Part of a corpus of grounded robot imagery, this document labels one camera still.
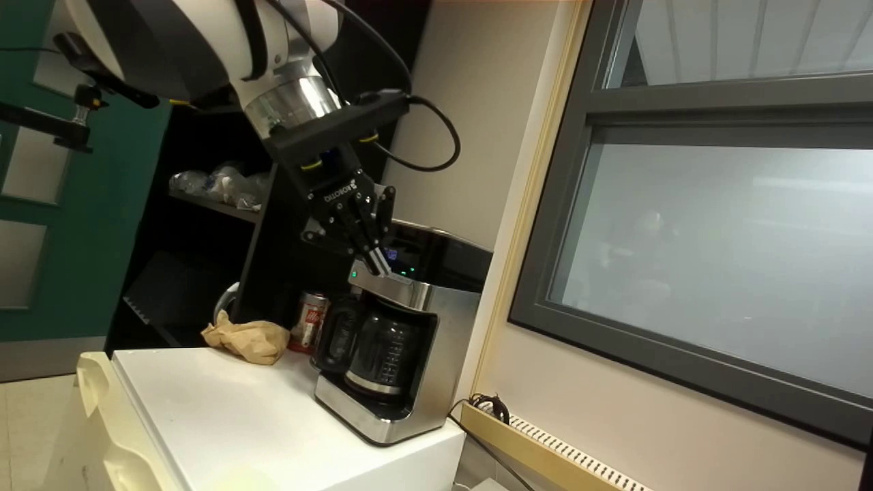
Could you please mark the black steel coffee maker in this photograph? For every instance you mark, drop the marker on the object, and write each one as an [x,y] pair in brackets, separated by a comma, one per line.
[432,273]

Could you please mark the clear plastic bags on shelf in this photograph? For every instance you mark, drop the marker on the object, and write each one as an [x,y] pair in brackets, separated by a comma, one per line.
[224,187]

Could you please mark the red soda can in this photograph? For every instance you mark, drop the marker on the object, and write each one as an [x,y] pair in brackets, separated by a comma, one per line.
[309,322]

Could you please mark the black shelving unit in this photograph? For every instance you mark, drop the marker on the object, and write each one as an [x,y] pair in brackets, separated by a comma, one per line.
[192,253]

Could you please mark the beige baseboard heater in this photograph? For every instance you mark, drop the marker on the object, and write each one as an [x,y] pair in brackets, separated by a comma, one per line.
[554,461]

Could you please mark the crumpled brown paper bag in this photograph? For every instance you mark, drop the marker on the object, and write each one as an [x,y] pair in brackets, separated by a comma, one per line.
[254,341]

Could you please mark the white mini fridge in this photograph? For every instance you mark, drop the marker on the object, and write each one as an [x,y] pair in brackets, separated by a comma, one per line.
[205,422]

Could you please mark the grey framed window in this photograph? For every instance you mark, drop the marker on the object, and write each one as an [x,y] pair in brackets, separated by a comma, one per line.
[707,211]

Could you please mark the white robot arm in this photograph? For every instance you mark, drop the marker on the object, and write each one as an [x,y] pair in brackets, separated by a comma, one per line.
[265,56]

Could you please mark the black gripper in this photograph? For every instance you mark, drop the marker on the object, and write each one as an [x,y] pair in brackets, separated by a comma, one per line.
[332,190]

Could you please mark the glass coffee carafe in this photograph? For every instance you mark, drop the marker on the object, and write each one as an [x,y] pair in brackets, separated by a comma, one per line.
[376,346]

